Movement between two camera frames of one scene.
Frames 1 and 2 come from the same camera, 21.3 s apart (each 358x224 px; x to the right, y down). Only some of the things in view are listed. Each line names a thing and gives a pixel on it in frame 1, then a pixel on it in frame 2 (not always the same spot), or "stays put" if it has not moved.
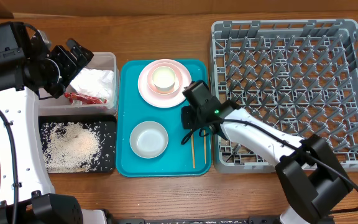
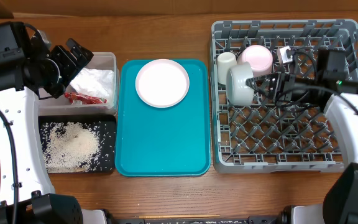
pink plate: [161, 83] stays put
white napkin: [99, 83] stays put
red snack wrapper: [76, 99] stays put
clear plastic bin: [60, 106] stays put
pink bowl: [178, 79] → [260, 58]
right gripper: [188, 112] → [277, 83]
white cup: [163, 77] → [225, 61]
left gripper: [69, 63] stays put
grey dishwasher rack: [307, 77] stays put
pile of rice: [70, 147] stays put
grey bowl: [148, 139] → [238, 93]
